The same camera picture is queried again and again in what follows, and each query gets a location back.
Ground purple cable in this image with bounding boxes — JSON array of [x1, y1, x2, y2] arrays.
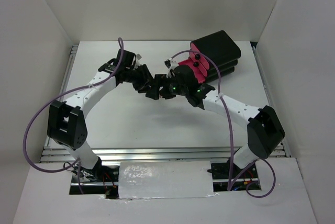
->
[[24, 37, 125, 195], [170, 50, 276, 198]]

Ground aluminium rail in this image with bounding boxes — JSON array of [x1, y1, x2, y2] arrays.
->
[[43, 44, 79, 149], [251, 42, 292, 158], [40, 145, 286, 163]]

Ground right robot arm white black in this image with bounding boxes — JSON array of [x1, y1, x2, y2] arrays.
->
[[146, 65, 285, 178]]

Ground pink top drawer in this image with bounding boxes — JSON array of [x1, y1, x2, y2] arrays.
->
[[189, 42, 210, 70]]

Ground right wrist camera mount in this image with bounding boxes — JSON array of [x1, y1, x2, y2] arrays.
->
[[164, 58, 179, 77]]

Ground white foil-taped board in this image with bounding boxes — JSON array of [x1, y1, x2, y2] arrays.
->
[[118, 161, 215, 199]]

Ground black drawer organizer case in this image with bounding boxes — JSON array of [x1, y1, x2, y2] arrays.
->
[[191, 30, 241, 82]]

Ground aluminium left rail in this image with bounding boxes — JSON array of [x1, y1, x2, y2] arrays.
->
[[43, 44, 79, 149]]

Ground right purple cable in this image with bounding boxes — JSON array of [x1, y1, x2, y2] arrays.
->
[[170, 50, 276, 198]]

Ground aluminium front rail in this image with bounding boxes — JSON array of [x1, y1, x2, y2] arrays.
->
[[40, 145, 286, 163]]

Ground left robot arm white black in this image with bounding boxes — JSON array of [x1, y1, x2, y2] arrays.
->
[[47, 50, 152, 182]]

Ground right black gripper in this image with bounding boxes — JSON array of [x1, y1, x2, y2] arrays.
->
[[146, 74, 188, 100]]

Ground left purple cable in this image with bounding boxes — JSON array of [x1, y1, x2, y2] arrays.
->
[[24, 37, 125, 195]]

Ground aluminium right rail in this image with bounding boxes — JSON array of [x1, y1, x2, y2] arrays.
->
[[251, 42, 292, 158]]

